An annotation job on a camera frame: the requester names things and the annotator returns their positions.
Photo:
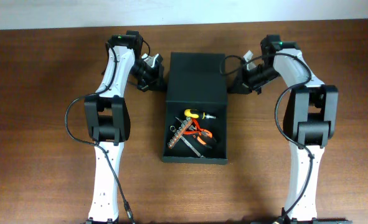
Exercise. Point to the red handled wire cutters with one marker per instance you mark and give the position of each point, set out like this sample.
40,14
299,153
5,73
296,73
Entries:
196,131

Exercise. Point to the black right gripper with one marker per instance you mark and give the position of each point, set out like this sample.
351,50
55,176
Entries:
243,84

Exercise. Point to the yellow black stubby screwdriver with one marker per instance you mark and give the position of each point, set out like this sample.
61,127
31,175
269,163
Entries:
198,114

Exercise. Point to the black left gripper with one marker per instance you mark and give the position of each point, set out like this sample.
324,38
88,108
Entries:
159,81

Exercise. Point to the silver ratchet wrench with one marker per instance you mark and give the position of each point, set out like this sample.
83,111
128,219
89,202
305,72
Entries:
193,146

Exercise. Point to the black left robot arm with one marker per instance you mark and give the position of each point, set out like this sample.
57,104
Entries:
108,120

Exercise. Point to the orange socket bit rail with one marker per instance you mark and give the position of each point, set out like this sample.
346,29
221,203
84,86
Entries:
179,132

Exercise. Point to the orange black long-nose pliers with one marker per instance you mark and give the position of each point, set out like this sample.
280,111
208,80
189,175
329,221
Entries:
209,143

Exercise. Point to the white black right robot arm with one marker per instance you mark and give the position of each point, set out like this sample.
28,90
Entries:
309,121

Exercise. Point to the black gift box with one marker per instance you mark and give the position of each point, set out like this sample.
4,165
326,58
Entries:
195,82

